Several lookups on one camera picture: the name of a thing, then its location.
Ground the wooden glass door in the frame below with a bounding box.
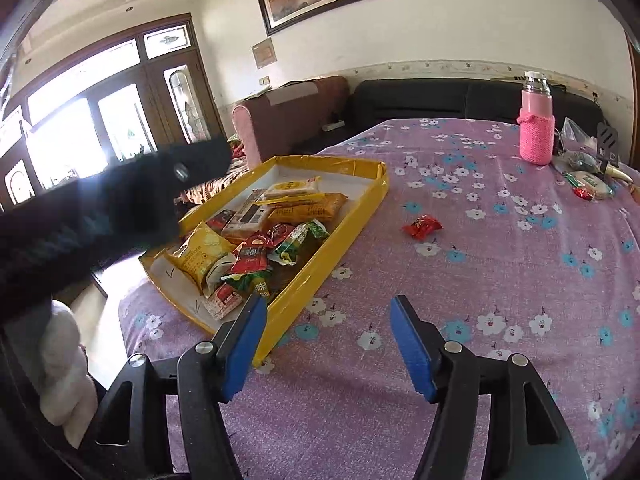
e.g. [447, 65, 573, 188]
[0, 12, 228, 211]

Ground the green yellow snack packet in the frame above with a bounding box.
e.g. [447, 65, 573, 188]
[272, 219, 331, 266]

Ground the brown patterned blanket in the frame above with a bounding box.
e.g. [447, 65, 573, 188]
[172, 135, 251, 207]

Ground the clear plastic bag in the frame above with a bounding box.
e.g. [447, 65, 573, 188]
[560, 117, 598, 153]

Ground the dark mesh pouch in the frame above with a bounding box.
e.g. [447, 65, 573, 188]
[552, 150, 601, 173]

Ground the cream curved horn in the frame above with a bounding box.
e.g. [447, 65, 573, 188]
[602, 167, 640, 186]

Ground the large yellow snack packet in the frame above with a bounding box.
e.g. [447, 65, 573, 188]
[265, 192, 348, 223]

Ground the black phone stand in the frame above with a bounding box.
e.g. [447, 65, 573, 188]
[595, 122, 621, 173]

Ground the purple floral tablecloth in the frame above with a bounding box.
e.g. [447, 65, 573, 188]
[117, 117, 640, 480]

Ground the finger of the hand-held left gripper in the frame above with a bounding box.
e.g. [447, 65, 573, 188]
[160, 137, 233, 199]

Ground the small wall plaque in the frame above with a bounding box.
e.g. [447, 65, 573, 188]
[251, 37, 277, 70]

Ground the brown armchair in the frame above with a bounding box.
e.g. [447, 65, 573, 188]
[231, 76, 351, 168]

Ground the dark red snack packet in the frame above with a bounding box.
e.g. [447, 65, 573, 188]
[206, 209, 238, 233]

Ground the pink bottle with knitted sleeve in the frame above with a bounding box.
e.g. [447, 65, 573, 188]
[516, 71, 557, 166]

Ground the black sofa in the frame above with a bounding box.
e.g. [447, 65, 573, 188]
[317, 77, 606, 153]

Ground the red white snack packet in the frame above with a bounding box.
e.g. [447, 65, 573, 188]
[230, 240, 273, 276]

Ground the white tray with yellow edges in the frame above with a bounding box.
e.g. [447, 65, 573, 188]
[138, 155, 390, 368]

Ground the yellow chip packet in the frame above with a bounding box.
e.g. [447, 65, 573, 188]
[164, 221, 236, 296]

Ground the orange white snack packet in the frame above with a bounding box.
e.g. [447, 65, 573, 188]
[220, 189, 281, 241]

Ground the red black candy packet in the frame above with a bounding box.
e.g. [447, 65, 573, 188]
[401, 213, 445, 237]

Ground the round rice cracker pack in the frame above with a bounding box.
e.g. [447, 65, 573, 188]
[562, 170, 615, 201]

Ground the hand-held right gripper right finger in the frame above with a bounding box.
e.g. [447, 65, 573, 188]
[390, 295, 588, 480]

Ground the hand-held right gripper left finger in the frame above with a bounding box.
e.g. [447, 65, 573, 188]
[92, 292, 268, 480]

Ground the person's left forearm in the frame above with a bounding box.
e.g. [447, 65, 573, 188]
[37, 300, 98, 448]

